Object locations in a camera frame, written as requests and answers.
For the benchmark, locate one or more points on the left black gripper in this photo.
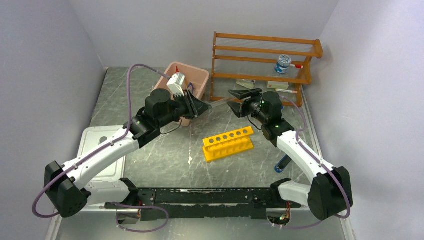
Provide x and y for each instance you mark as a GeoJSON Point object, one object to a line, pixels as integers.
{"type": "Point", "coordinates": [195, 106]}

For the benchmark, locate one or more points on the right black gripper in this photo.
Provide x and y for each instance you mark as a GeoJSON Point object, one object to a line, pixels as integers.
{"type": "Point", "coordinates": [241, 109]}

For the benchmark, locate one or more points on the blue safety glasses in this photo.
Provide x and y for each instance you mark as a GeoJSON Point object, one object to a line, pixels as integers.
{"type": "Point", "coordinates": [191, 87]}

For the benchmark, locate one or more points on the white plastic tray lid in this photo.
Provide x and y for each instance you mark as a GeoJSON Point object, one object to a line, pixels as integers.
{"type": "Point", "coordinates": [102, 173]}

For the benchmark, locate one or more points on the blue-capped test tube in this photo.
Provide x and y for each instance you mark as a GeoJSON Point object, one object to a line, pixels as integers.
{"type": "Point", "coordinates": [220, 102]}

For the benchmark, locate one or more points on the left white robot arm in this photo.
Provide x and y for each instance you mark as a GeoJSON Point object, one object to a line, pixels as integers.
{"type": "Point", "coordinates": [69, 186]}

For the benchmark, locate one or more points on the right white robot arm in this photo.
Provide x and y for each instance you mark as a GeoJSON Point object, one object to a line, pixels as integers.
{"type": "Point", "coordinates": [329, 192]}

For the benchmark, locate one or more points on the white stapler-like object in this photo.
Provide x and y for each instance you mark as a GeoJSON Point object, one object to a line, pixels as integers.
{"type": "Point", "coordinates": [246, 83]}

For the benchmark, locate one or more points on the pink plastic bin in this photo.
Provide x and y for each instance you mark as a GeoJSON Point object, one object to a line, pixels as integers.
{"type": "Point", "coordinates": [193, 75]}

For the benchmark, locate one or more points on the small white box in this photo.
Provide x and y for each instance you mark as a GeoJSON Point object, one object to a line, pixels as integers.
{"type": "Point", "coordinates": [277, 85]}

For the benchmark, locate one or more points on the yellow test tube rack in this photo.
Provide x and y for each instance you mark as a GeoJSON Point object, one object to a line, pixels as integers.
{"type": "Point", "coordinates": [227, 144]}

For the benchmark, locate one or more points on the red-tipped tube on shelf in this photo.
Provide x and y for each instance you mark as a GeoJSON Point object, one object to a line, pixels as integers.
{"type": "Point", "coordinates": [286, 91]}

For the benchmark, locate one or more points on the blue-lidded jar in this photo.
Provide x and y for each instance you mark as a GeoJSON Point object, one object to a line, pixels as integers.
{"type": "Point", "coordinates": [283, 63]}

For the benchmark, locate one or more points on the orange wooden shelf rack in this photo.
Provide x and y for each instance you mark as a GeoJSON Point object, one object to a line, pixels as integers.
{"type": "Point", "coordinates": [252, 57]}

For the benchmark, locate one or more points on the red-capped marker pen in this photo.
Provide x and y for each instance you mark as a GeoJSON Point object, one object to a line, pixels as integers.
{"type": "Point", "coordinates": [298, 66]}

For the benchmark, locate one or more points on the blue black handheld tool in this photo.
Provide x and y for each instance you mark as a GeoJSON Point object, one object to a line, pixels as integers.
{"type": "Point", "coordinates": [282, 164]}

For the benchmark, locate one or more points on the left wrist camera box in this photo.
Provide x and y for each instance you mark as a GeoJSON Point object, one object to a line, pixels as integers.
{"type": "Point", "coordinates": [175, 84]}

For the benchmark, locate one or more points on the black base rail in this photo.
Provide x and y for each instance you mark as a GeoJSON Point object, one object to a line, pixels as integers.
{"type": "Point", "coordinates": [197, 203]}

